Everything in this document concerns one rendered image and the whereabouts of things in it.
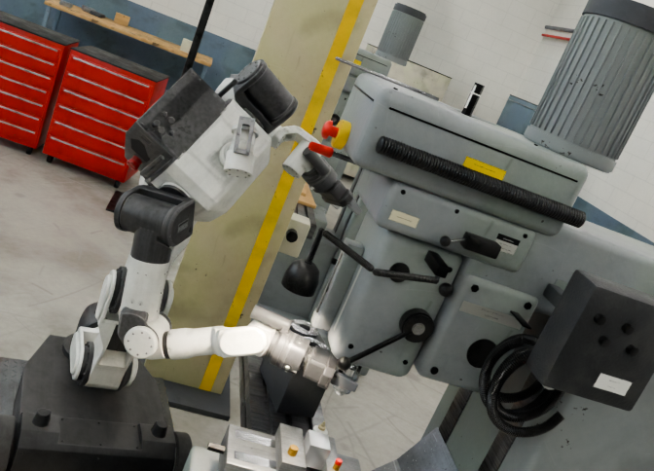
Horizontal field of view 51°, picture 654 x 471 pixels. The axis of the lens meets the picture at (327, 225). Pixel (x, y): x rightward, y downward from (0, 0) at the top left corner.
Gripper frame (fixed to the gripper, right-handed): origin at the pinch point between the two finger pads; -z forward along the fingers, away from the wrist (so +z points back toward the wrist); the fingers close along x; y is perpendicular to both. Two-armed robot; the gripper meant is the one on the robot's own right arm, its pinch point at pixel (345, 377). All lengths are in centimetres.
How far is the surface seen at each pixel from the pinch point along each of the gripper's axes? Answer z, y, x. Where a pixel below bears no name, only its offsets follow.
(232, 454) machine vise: 16.8, 24.7, -10.2
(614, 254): -40, -51, 1
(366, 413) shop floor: -36, 123, 218
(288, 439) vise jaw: 6.2, 20.5, -1.2
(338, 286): 10.4, -21.5, -5.3
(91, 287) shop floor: 144, 125, 222
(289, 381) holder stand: 11.7, 21.1, 25.6
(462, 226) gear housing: -7.4, -45.9, -10.0
